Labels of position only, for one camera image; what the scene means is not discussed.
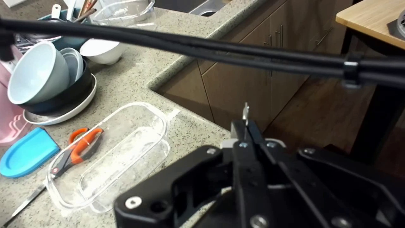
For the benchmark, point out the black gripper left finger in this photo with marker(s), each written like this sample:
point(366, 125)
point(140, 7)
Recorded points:
point(168, 197)

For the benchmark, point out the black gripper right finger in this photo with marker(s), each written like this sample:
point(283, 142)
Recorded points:
point(312, 188)

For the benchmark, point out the small white bowl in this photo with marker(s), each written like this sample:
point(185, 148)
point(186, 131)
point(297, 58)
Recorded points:
point(101, 50)

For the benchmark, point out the clear plastic container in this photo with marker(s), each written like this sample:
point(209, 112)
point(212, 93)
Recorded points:
point(131, 145)

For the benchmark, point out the blue silicone lid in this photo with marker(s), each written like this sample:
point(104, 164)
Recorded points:
point(28, 153)

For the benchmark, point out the white plate under bowls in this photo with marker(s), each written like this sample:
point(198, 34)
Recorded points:
point(67, 111)

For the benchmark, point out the pink knife block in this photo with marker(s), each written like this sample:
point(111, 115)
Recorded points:
point(11, 121)

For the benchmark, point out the kitchen sink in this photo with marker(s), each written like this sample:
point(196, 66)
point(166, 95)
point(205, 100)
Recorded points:
point(201, 7)

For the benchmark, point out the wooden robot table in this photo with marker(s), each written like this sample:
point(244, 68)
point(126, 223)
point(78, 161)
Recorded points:
point(371, 17)

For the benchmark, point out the orange handled scissors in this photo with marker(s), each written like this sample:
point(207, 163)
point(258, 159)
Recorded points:
point(82, 145)

